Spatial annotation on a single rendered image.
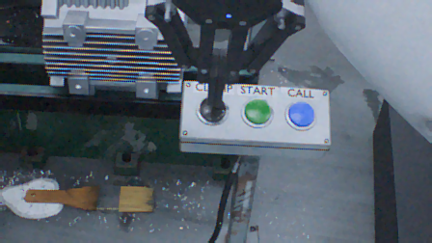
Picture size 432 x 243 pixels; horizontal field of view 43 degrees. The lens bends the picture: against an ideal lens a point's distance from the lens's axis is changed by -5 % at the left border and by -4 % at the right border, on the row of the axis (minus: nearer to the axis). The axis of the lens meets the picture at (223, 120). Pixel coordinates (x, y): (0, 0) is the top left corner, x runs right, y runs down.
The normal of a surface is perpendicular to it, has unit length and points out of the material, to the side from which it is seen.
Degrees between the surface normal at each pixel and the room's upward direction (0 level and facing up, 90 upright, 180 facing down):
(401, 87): 110
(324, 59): 0
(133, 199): 2
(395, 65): 101
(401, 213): 2
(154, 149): 90
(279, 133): 29
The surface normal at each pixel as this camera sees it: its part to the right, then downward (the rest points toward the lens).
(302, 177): 0.07, -0.77
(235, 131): 0.07, -0.36
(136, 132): 0.00, 0.64
